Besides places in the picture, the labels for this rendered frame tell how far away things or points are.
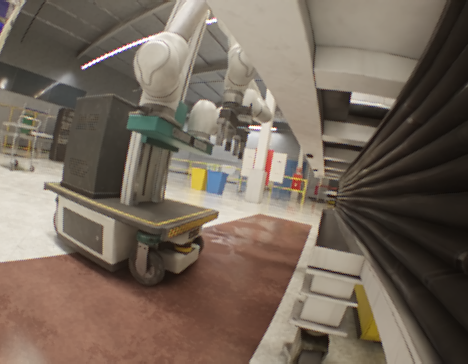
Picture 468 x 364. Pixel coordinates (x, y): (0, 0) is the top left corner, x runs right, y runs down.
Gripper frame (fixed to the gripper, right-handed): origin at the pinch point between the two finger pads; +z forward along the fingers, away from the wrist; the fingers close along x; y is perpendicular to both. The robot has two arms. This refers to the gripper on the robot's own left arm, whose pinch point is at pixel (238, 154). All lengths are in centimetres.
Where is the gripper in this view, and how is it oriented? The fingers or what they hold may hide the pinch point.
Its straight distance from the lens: 117.8
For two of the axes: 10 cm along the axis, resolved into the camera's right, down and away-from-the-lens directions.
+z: -1.8, 9.8, 0.1
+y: 9.6, 1.8, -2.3
